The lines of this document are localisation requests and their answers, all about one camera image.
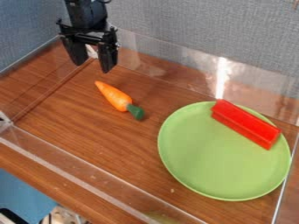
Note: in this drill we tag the green plate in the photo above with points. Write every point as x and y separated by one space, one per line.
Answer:
214 161

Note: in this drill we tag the red rectangular block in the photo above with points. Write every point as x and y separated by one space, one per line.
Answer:
251 127

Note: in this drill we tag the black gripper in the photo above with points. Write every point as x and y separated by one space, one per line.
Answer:
103 36

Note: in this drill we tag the orange toy carrot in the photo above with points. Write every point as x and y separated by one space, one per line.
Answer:
120 100

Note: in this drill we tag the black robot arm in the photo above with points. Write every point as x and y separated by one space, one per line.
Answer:
87 13

